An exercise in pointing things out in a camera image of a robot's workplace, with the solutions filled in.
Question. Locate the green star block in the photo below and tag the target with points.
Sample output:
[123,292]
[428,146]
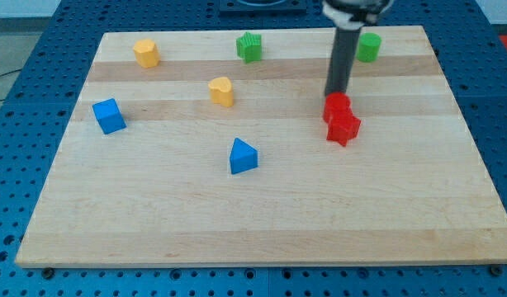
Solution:
[249,47]

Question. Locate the blue triangle block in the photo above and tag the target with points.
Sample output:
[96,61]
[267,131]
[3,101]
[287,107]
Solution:
[243,157]

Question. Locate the green cylinder block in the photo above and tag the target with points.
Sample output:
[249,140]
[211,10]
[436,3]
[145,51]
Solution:
[368,47]

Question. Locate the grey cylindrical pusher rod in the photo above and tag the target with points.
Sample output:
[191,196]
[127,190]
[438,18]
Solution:
[341,60]

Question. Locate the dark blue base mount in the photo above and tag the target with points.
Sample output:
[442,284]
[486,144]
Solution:
[234,7]

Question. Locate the yellow hexagon block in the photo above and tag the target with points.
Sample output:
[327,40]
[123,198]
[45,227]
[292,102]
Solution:
[146,53]

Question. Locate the wooden board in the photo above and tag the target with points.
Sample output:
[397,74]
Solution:
[410,189]

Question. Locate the red star block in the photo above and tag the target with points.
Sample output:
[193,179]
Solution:
[342,126]

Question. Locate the blue cube block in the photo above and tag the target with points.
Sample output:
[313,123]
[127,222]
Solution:
[108,116]

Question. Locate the yellow heart block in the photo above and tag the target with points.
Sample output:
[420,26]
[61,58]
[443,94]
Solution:
[221,91]

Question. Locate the red cylinder block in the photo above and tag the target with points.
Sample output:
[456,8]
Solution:
[336,104]

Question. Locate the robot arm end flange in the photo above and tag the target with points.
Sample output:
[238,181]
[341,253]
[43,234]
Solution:
[351,15]

